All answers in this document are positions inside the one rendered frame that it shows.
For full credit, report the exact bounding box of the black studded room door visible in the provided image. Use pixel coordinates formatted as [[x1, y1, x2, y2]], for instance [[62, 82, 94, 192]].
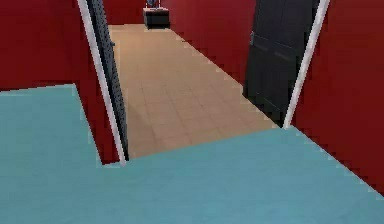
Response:
[[86, 0, 130, 162]]

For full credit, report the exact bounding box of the black low cabinet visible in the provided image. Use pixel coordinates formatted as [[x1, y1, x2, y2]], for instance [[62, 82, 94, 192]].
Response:
[[142, 7, 171, 31]]

